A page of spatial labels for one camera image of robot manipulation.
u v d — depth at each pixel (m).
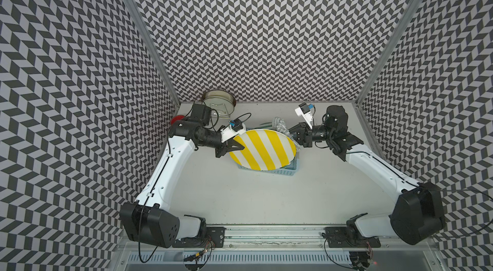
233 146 0.62
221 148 0.62
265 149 0.70
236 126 0.59
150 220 0.37
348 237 0.67
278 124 0.65
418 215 0.41
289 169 0.87
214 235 0.73
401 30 0.83
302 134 0.64
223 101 1.02
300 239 0.74
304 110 0.63
